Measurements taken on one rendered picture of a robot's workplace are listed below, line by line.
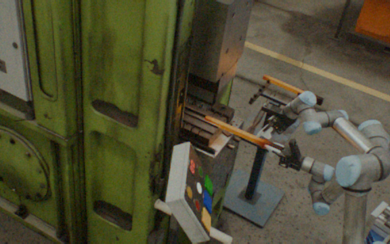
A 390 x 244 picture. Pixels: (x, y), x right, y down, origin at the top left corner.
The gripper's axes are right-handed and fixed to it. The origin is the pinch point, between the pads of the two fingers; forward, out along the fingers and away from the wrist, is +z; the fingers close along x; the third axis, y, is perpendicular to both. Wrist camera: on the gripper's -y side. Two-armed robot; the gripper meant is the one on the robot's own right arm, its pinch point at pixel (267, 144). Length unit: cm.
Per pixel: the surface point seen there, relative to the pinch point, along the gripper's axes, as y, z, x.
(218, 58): -50, 28, -17
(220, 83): -32.7, 27.3, -10.9
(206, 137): 2.2, 29.9, -11.8
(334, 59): 102, 20, 285
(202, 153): 10.0, 28.7, -15.9
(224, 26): -66, 27, -17
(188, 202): -16, 9, -70
